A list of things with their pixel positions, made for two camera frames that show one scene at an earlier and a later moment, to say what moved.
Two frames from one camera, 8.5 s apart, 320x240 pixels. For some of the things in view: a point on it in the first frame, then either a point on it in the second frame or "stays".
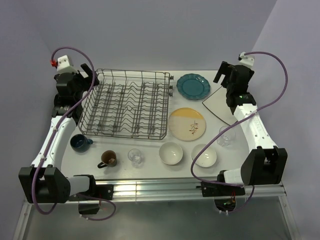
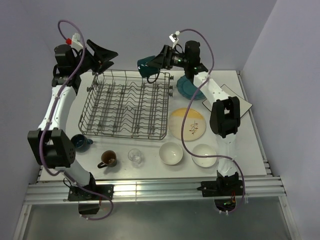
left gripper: [89, 73] -> [101, 54]
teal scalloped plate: [193, 87] stays
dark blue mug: [79, 143] -> [146, 70]
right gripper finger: [225, 82] -> [157, 61]
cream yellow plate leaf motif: [187, 124] stays
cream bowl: [170, 153] stays
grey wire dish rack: [127, 103] stays
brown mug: [108, 158] stays
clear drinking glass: [136, 157] stays
